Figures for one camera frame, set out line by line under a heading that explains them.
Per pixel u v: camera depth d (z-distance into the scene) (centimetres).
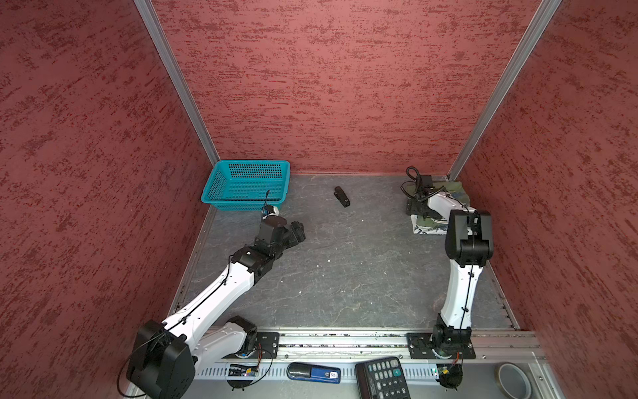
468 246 58
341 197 110
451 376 71
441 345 67
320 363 72
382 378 68
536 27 74
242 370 72
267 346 74
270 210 72
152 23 73
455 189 107
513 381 70
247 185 117
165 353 38
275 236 61
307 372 66
